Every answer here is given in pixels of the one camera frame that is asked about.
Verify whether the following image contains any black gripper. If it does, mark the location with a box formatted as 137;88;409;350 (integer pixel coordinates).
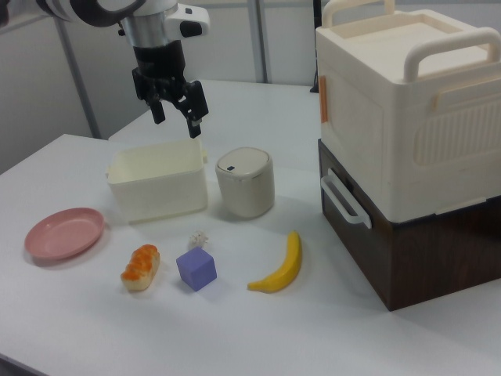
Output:
131;40;209;139

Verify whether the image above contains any crumpled white paper ball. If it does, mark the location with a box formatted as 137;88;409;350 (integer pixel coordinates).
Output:
187;230;210;251

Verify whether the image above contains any white round cup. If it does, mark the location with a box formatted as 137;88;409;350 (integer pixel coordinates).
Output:
214;146;276;218

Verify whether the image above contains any cream plastic storage box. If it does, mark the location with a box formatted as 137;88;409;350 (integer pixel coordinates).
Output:
315;0;501;225

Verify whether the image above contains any purple cube block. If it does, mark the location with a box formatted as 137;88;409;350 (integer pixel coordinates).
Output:
175;248;218;293

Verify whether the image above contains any black hanging cable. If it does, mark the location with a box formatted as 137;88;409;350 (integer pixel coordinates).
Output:
310;0;323;95

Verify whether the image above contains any pink plastic plate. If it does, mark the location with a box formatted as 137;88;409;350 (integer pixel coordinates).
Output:
23;207;106;262

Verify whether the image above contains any white square plastic bin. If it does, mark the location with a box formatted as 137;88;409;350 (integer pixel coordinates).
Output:
106;139;210;226

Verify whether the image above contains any yellow toy banana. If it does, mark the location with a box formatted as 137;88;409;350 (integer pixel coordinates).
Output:
247;230;303;294

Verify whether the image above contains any white drawer handle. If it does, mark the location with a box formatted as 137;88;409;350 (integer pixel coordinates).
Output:
319;168;373;229

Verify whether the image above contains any toy bread with orange topping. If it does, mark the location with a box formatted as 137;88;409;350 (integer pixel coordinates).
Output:
120;244;161;292

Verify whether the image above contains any dark brown wooden drawer box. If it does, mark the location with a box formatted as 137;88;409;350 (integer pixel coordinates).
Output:
317;139;501;313

